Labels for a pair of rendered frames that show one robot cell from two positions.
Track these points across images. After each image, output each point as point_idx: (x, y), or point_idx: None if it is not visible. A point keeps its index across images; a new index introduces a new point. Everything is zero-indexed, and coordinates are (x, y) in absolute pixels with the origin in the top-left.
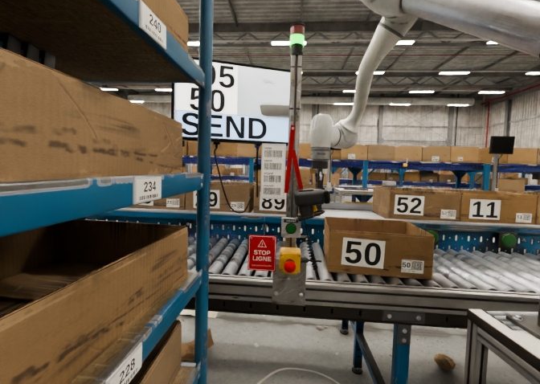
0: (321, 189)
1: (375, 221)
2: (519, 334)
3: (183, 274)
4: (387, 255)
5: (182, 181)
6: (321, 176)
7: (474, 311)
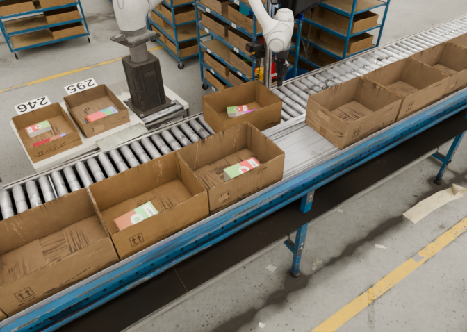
0: (274, 67)
1: (246, 114)
2: (174, 98)
3: (251, 30)
4: (226, 100)
5: (244, 5)
6: (274, 55)
7: (186, 103)
